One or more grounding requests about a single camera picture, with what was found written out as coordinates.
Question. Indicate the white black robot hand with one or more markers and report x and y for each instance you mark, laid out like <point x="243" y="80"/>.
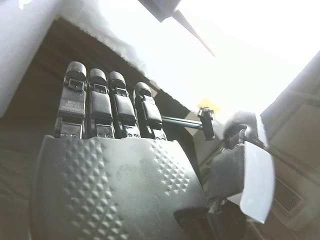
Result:
<point x="120" y="190"/>

